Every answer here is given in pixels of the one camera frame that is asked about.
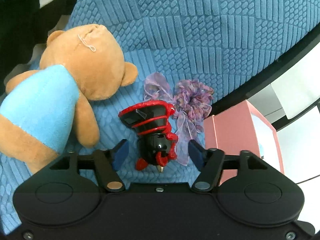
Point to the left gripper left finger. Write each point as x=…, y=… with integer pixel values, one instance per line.
x=107, y=164

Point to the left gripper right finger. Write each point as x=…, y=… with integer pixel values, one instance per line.
x=209, y=163

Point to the red black toy figure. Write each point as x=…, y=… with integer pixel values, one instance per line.
x=156, y=142

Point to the pink cardboard storage box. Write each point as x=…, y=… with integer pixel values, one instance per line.
x=243, y=127

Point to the purple ribbon scrunchie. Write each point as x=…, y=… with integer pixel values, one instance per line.
x=192, y=100

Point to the brown bear plush blue shirt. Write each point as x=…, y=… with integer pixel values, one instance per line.
x=42, y=107

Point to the white black framed chair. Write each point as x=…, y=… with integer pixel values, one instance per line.
x=269, y=74

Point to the blue quilted bed cover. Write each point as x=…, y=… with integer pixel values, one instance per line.
x=221, y=43

